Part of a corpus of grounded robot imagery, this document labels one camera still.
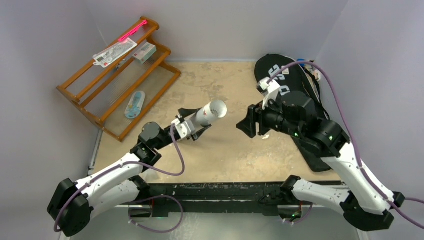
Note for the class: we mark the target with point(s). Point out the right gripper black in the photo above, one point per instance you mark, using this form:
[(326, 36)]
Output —
[(260, 120)]

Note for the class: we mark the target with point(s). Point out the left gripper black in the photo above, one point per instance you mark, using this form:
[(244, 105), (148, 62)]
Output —
[(185, 113)]

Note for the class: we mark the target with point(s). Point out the white shuttlecock tube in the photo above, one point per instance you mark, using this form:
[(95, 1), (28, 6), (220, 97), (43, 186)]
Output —
[(210, 113)]

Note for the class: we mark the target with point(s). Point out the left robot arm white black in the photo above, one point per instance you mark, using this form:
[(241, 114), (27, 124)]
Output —
[(75, 203)]

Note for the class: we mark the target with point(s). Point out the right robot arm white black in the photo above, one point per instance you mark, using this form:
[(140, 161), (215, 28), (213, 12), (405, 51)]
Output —
[(366, 204)]

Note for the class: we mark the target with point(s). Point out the light blue blister pack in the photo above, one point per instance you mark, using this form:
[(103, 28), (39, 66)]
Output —
[(135, 105)]

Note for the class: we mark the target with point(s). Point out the blue white small object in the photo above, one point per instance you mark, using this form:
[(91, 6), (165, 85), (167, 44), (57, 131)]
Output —
[(304, 62)]

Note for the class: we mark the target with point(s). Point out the wooden rack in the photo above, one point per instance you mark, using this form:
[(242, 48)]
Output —
[(102, 94)]

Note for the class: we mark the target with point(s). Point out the small teal white box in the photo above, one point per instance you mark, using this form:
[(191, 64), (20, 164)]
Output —
[(145, 52)]

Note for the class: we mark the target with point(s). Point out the flat packaged item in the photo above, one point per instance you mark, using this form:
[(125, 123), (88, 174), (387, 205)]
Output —
[(113, 53)]

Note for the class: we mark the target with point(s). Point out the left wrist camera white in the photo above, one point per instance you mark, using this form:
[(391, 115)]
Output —
[(184, 129)]

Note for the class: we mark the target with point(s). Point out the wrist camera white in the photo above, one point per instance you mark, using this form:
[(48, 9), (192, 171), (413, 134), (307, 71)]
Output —
[(184, 129), (269, 88)]

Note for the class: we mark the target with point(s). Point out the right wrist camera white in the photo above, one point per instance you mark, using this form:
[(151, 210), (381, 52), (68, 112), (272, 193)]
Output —
[(269, 88)]

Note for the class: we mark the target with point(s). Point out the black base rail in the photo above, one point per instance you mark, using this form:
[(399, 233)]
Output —
[(265, 198)]

